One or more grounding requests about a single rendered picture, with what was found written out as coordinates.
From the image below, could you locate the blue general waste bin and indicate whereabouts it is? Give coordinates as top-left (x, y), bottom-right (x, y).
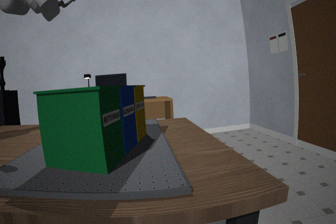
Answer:
top-left (119, 85), bottom-right (138, 155)

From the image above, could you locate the yellow recycle bin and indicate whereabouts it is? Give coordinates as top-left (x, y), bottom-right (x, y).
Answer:
top-left (134, 85), bottom-right (146, 142)

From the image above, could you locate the green bin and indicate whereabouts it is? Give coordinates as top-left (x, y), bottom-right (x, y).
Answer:
top-left (33, 85), bottom-right (125, 174)

